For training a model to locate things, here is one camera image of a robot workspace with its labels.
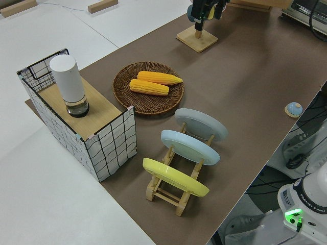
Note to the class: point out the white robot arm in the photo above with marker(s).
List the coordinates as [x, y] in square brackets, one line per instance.
[306, 201]

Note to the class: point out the wooden drawer cabinet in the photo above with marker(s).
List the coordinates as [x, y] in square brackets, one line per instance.
[278, 2]

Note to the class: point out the round brown wicker basket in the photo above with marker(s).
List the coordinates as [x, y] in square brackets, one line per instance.
[143, 102]

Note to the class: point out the light blue plate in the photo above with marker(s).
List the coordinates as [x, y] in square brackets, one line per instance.
[189, 146]

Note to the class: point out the yellow corn cob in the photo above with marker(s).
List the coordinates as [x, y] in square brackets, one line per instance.
[148, 87]
[158, 77]

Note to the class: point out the grey plate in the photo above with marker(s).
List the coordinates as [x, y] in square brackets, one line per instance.
[204, 125]

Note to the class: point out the yellow plate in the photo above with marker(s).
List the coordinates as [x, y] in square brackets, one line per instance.
[176, 178]

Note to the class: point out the wooden dish rack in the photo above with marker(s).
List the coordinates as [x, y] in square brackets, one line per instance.
[166, 196]

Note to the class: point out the wooden mug tree stand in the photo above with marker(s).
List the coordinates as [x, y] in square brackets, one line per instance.
[196, 40]

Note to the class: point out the white cylinder bottle glass base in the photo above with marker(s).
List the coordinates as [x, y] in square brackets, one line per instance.
[67, 79]

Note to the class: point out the blue mug yellow inside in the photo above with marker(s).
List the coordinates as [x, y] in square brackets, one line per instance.
[189, 14]

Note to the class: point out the blue dome bell wooden base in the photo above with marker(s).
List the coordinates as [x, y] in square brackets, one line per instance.
[294, 109]

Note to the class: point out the wooden block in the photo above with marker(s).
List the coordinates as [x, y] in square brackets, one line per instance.
[102, 6]
[15, 9]

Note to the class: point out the white toaster oven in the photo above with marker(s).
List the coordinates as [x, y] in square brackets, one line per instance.
[301, 10]

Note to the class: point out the black camera with green light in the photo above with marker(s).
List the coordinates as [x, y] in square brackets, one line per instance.
[199, 10]

